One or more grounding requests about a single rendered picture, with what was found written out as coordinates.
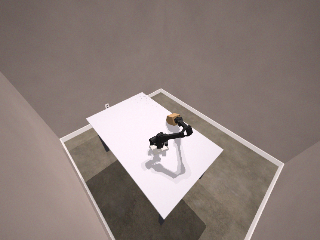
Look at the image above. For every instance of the white tray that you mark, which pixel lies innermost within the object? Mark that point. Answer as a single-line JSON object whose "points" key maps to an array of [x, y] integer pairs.
{"points": [[157, 151]]}

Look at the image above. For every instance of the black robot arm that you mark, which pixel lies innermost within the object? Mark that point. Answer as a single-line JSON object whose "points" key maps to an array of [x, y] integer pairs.
{"points": [[163, 137]]}

